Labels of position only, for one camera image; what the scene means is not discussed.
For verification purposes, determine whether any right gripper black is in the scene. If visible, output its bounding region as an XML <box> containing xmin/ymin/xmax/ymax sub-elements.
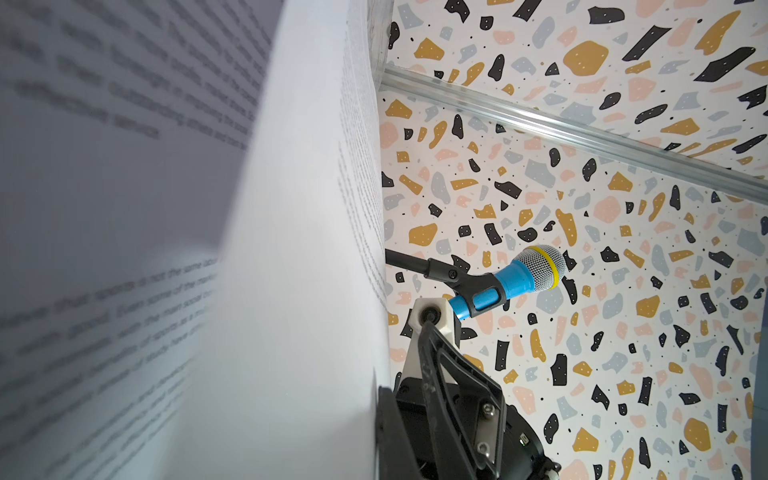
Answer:
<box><xmin>374</xmin><ymin>324</ymin><xmax>561</xmax><ymax>480</ymax></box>

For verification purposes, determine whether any printed paper sheet top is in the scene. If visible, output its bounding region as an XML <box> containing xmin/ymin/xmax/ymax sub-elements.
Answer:
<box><xmin>1</xmin><ymin>1</ymin><xmax>282</xmax><ymax>479</ymax></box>

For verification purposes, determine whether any printed paper sheet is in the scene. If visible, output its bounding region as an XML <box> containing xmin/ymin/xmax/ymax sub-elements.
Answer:
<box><xmin>167</xmin><ymin>1</ymin><xmax>394</xmax><ymax>479</ymax></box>
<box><xmin>1</xmin><ymin>1</ymin><xmax>282</xmax><ymax>479</ymax></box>

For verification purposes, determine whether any printed paper sheet bottom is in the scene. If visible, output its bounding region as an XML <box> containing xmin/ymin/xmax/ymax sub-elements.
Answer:
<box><xmin>167</xmin><ymin>1</ymin><xmax>394</xmax><ymax>479</ymax></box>

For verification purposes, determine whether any blue toy microphone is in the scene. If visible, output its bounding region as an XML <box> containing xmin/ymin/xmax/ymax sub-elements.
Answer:
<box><xmin>449</xmin><ymin>245</ymin><xmax>567</xmax><ymax>321</ymax></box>

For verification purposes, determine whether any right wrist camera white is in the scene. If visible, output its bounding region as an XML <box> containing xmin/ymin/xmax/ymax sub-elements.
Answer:
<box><xmin>401</xmin><ymin>297</ymin><xmax>461</xmax><ymax>380</ymax></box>

